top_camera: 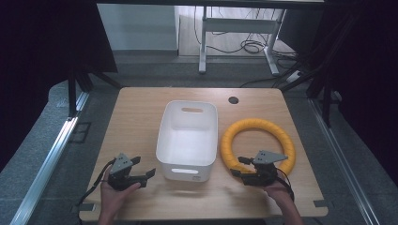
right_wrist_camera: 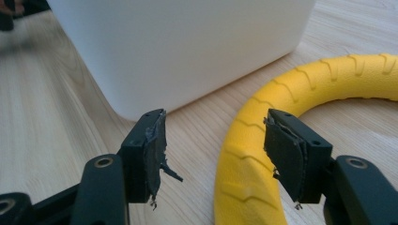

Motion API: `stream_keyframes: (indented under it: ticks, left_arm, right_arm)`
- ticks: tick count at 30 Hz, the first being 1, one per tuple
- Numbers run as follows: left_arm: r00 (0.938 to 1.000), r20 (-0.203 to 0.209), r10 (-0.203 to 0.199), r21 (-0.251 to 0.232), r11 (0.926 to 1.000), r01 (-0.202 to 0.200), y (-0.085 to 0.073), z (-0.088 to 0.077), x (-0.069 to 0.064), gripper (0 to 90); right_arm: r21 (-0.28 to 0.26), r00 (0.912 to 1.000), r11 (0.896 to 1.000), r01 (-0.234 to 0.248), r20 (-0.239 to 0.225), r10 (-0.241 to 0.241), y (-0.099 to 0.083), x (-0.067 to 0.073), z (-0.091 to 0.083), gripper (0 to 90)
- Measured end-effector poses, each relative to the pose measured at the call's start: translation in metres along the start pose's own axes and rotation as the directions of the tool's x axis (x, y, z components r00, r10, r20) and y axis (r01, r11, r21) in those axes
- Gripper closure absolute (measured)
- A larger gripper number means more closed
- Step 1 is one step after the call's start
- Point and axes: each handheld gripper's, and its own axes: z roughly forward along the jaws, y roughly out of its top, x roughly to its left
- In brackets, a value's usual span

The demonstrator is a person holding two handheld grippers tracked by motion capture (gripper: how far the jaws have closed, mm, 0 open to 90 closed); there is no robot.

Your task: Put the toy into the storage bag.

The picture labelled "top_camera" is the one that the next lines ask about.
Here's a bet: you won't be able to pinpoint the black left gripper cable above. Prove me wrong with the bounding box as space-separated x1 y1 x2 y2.
76 158 117 208

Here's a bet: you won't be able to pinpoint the white plastic bin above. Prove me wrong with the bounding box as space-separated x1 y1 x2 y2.
155 99 220 184

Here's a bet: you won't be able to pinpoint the dark monitor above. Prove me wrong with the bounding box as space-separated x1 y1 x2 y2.
277 8 325 55

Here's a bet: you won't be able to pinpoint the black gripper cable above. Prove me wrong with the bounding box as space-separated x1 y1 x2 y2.
76 158 117 208
275 167 296 203

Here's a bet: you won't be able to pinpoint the dark floor outlet cover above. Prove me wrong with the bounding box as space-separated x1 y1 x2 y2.
69 121 92 144

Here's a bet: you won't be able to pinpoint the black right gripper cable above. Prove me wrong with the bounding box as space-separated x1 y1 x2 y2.
275 167 296 203

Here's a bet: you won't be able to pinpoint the black tripod stand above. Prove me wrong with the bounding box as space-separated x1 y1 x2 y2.
67 67 124 119
280 12 355 128

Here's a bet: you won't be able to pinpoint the black curtain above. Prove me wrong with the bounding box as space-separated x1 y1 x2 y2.
0 0 119 173
304 0 398 179

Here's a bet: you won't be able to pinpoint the aluminium floor rail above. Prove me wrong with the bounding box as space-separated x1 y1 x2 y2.
308 90 381 225
8 90 91 225

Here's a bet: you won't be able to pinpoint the black floor cables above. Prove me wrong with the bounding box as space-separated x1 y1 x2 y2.
192 6 301 89

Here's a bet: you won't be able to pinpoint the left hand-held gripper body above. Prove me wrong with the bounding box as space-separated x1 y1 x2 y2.
107 152 148 192

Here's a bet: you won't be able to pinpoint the person's left hand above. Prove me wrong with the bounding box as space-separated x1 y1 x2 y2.
99 169 142 216

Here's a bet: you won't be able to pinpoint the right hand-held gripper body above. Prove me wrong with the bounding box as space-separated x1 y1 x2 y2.
241 150 288 188

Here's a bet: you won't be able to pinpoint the white metal desk frame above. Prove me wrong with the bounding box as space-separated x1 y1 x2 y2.
198 6 282 77

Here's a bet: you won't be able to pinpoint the yellow ribbed ring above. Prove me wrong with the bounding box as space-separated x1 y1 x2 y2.
219 117 297 178

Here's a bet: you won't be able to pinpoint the white power strip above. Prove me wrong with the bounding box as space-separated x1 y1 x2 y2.
285 70 304 84

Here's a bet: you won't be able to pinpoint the person's right hand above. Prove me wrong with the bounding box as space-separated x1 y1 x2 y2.
263 179 295 204

